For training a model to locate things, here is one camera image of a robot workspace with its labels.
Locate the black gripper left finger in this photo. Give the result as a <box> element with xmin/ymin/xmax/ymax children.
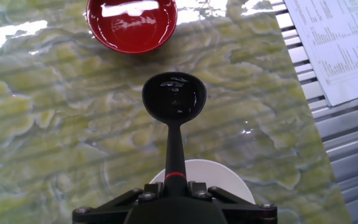
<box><xmin>72</xmin><ymin>182</ymin><xmax>164</xmax><ymax>224</ymax></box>

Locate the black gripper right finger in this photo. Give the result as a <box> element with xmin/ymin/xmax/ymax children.
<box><xmin>188</xmin><ymin>182</ymin><xmax>278</xmax><ymax>224</ymax></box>

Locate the black ladle with red ring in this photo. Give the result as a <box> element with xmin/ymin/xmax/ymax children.
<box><xmin>141</xmin><ymin>71</ymin><xmax>208</xmax><ymax>197</ymax></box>

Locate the white bowl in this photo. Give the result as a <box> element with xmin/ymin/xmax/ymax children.
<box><xmin>149</xmin><ymin>159</ymin><xmax>257</xmax><ymax>205</ymax></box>

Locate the red bowl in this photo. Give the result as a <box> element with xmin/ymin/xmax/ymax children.
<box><xmin>86</xmin><ymin>0</ymin><xmax>179</xmax><ymax>55</ymax></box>

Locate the green marble pattern mat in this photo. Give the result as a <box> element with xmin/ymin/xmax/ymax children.
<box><xmin>0</xmin><ymin>0</ymin><xmax>354</xmax><ymax>224</ymax></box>

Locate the printed table paper sheet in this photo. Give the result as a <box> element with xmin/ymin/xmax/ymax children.
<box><xmin>283</xmin><ymin>0</ymin><xmax>358</xmax><ymax>108</ymax></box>

